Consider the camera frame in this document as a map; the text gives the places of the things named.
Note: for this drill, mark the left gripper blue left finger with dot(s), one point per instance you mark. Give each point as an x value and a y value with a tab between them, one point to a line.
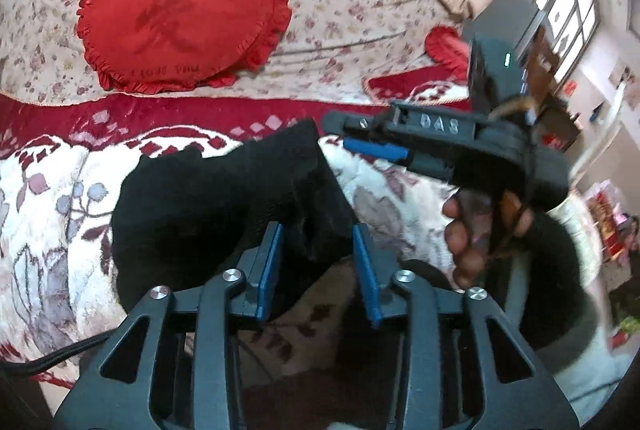
260	266

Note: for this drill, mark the small red frilled pillow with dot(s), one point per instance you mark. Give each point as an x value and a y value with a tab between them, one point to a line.
444	46

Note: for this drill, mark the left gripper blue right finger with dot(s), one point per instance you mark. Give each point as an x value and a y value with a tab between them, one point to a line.
375	268

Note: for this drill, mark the right hand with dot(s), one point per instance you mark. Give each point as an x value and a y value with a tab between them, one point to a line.
472	216

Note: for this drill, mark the red white patterned blanket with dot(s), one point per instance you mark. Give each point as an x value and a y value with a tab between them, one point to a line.
102	200

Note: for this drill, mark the red heart pillow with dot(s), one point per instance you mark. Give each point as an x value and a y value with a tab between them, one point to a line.
155	46

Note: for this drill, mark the black pants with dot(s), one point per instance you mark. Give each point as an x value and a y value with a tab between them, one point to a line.
182	218

